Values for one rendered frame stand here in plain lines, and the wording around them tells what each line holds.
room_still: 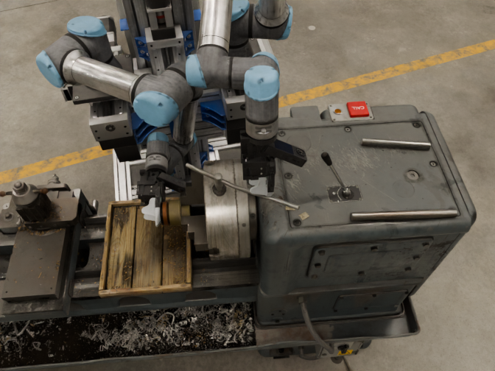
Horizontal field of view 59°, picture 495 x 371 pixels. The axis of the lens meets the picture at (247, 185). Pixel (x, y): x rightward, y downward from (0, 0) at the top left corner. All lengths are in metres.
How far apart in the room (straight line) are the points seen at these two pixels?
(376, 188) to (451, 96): 2.39
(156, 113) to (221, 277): 0.60
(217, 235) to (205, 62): 0.49
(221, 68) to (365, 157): 0.53
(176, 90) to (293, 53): 2.46
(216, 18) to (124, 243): 0.86
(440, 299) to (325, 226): 1.52
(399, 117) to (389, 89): 2.02
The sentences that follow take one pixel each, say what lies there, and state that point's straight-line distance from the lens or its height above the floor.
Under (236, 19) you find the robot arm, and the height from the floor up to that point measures 1.37.
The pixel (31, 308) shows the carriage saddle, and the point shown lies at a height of 0.92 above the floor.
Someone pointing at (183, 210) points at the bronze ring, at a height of 1.11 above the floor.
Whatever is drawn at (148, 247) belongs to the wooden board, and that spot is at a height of 0.89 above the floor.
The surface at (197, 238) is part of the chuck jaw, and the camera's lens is 1.33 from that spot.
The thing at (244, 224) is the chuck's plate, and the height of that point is 1.18.
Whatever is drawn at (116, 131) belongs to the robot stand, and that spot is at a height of 1.07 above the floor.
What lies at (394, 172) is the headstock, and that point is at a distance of 1.34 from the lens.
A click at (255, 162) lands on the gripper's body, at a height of 1.44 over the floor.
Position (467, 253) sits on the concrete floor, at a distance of 2.83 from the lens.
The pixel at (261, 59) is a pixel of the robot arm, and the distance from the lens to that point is 1.07.
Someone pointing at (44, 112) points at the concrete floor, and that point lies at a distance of 3.49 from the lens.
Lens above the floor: 2.28
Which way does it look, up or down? 55 degrees down
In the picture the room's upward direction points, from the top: straight up
